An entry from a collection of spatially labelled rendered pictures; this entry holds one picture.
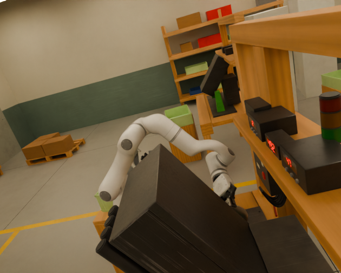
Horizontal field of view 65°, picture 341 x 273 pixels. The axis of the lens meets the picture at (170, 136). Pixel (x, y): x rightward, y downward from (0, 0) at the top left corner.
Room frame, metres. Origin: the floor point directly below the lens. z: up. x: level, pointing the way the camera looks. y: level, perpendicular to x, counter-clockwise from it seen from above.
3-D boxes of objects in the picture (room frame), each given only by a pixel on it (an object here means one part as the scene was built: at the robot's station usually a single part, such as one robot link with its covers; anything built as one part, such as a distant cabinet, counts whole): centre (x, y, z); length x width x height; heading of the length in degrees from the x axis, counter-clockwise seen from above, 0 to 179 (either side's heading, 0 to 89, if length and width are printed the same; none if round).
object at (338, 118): (0.64, -0.43, 1.67); 0.05 x 0.05 x 0.05
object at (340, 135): (0.64, -0.43, 1.62); 0.05 x 0.05 x 0.05
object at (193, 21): (7.27, -2.06, 1.14); 3.01 x 0.54 x 2.28; 81
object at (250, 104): (1.06, -0.39, 1.59); 0.15 x 0.07 x 0.07; 174
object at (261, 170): (0.88, -0.36, 1.42); 0.17 x 0.12 x 0.15; 174
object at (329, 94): (0.64, -0.43, 1.71); 0.05 x 0.05 x 0.04
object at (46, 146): (6.39, 2.84, 0.22); 1.20 x 0.81 x 0.44; 76
